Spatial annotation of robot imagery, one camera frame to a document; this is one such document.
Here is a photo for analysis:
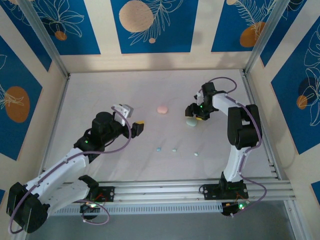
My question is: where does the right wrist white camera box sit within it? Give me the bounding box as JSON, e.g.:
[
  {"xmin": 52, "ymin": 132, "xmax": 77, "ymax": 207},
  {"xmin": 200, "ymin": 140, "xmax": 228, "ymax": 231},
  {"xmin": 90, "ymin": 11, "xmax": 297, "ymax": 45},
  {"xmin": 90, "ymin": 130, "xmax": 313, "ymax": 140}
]
[{"xmin": 193, "ymin": 87, "xmax": 204, "ymax": 106}]

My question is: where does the right black control board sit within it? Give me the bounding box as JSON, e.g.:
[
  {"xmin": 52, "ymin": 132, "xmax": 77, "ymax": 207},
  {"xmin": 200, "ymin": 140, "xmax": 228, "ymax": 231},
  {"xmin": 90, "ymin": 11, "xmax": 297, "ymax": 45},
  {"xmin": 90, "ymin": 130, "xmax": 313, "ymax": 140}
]
[{"xmin": 221, "ymin": 201, "xmax": 251, "ymax": 217}]

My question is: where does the black control board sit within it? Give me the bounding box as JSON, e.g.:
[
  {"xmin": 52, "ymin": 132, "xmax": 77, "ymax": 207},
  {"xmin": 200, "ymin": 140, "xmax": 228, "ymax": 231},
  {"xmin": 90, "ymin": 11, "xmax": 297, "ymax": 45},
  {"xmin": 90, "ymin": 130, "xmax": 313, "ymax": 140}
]
[
  {"xmin": 221, "ymin": 201, "xmax": 251, "ymax": 217},
  {"xmin": 79, "ymin": 201, "xmax": 103, "ymax": 221}
]

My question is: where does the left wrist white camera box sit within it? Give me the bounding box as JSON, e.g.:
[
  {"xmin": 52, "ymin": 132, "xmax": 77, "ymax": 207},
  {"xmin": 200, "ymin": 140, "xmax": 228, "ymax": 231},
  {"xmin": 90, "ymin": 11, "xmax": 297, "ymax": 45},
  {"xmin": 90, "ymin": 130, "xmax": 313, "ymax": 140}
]
[{"xmin": 111, "ymin": 103, "xmax": 135, "ymax": 127}]

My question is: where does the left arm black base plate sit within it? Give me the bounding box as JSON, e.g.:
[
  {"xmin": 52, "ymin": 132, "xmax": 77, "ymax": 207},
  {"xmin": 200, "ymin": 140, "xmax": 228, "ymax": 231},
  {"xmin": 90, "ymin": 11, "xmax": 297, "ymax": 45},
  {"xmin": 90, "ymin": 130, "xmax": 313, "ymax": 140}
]
[{"xmin": 88, "ymin": 186, "xmax": 116, "ymax": 203}]

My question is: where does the left black control board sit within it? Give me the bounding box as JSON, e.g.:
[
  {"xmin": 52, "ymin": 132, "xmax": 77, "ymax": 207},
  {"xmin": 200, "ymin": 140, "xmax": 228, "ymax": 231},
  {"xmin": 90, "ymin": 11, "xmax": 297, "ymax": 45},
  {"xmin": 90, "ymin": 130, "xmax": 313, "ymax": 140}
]
[{"xmin": 79, "ymin": 201, "xmax": 103, "ymax": 221}]

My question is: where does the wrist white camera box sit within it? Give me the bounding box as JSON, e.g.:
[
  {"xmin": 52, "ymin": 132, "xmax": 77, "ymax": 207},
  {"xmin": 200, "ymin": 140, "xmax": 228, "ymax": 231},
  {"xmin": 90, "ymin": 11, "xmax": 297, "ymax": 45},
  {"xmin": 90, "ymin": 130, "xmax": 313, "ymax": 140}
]
[
  {"xmin": 111, "ymin": 103, "xmax": 135, "ymax": 127},
  {"xmin": 193, "ymin": 87, "xmax": 204, "ymax": 106}
]

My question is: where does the aluminium mounting rail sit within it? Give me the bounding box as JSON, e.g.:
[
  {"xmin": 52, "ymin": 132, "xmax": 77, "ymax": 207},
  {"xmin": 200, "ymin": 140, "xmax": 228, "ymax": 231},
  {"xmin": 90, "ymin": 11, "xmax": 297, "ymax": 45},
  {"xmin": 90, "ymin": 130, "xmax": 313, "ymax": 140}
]
[{"xmin": 21, "ymin": 178, "xmax": 297, "ymax": 207}]

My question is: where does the aluminium table side rail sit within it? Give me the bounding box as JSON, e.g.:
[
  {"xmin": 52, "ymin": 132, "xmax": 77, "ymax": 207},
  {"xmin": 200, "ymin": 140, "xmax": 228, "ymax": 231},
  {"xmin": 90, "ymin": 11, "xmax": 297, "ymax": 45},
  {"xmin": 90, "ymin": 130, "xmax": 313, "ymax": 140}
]
[
  {"xmin": 36, "ymin": 73, "xmax": 72, "ymax": 186},
  {"xmin": 240, "ymin": 70, "xmax": 283, "ymax": 180}
]

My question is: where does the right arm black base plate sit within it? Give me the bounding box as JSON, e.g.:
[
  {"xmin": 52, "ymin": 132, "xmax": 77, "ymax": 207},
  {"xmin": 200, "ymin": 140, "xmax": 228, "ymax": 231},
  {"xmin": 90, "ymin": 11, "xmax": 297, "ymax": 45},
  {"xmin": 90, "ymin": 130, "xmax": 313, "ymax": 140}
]
[{"xmin": 201, "ymin": 183, "xmax": 250, "ymax": 201}]

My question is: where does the aluminium frame post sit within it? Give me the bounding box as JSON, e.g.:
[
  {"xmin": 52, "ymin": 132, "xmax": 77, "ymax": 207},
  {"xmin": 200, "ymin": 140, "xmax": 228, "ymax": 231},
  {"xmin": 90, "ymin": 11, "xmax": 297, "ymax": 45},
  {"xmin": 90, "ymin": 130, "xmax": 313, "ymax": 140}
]
[
  {"xmin": 283, "ymin": 199, "xmax": 302, "ymax": 240},
  {"xmin": 17, "ymin": 0, "xmax": 70, "ymax": 79},
  {"xmin": 242, "ymin": 0, "xmax": 295, "ymax": 75}
]

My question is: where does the grey slotted cable duct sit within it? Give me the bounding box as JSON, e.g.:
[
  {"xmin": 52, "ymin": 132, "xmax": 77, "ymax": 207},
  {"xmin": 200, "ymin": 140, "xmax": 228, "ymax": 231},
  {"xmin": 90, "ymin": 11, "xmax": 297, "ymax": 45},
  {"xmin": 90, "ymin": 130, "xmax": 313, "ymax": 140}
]
[{"xmin": 47, "ymin": 202, "xmax": 223, "ymax": 216}]

